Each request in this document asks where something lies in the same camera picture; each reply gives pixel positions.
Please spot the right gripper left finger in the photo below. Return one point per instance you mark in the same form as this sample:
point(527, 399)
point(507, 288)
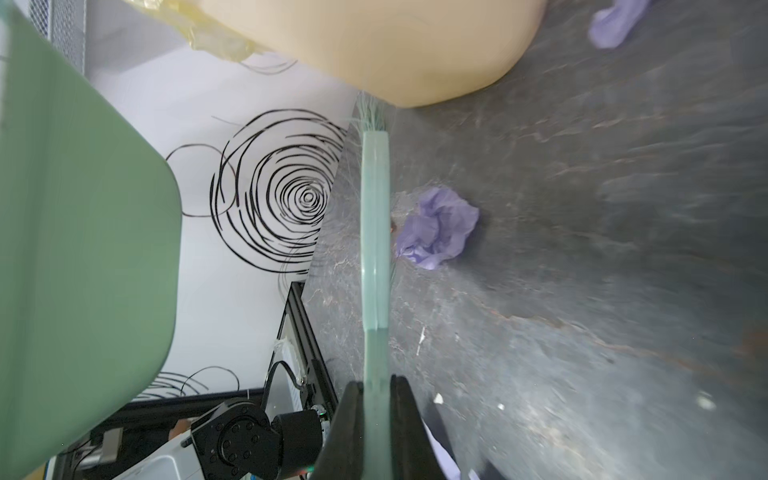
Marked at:
point(341, 457)

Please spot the beige plastic trash bin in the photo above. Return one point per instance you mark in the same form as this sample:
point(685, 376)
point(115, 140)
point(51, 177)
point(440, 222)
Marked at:
point(409, 53)

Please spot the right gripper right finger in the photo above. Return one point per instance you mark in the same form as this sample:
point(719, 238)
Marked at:
point(413, 457)

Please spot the green hand brush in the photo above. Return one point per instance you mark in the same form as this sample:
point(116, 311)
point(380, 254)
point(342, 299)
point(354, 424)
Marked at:
point(375, 259)

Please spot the long purple paper scrap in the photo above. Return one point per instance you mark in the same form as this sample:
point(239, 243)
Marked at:
point(610, 27)

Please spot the white wire wall shelf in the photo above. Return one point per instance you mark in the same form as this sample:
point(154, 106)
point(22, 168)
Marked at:
point(63, 23)

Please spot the purple paper scrap near left gripper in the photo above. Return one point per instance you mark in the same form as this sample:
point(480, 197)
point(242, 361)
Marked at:
point(438, 230)

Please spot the green plastic dustpan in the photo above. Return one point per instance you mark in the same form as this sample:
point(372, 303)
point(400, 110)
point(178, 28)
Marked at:
point(90, 248)

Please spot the yellow plastic bin liner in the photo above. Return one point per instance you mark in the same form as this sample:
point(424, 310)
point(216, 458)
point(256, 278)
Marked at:
point(201, 31)

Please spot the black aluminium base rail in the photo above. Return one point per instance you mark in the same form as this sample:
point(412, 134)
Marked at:
point(267, 355)

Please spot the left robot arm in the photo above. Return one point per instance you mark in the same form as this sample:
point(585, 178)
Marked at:
point(237, 440)

